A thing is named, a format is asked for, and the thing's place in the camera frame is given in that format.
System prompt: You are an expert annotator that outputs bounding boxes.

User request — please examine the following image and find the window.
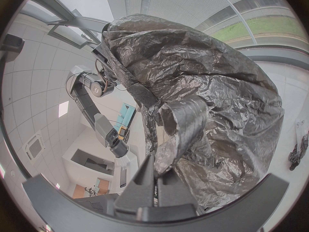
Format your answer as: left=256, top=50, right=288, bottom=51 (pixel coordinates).
left=19, top=0, right=309, bottom=65

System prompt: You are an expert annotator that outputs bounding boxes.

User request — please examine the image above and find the clear printed wrapper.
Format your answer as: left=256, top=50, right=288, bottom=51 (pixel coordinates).
left=295, top=118, right=307, bottom=136

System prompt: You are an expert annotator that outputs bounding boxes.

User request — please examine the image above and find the black plastic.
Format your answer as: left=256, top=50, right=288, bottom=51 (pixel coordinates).
left=289, top=133, right=309, bottom=171

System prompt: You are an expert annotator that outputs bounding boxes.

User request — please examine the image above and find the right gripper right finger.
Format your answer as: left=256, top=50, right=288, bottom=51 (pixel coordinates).
left=157, top=169, right=198, bottom=214

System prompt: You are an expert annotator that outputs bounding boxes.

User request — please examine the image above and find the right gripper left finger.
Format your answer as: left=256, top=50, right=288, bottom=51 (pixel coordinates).
left=115, top=154, right=155, bottom=214

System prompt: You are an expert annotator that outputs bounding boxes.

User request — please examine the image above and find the ceiling air conditioner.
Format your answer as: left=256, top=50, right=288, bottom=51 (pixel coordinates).
left=22, top=130, right=47, bottom=161

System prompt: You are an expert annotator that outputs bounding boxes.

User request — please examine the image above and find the ceiling light panel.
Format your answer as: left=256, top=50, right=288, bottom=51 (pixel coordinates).
left=58, top=101, right=69, bottom=117

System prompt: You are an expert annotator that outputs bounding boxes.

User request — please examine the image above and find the black plastic bag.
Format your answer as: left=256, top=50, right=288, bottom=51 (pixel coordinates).
left=101, top=14, right=285, bottom=208

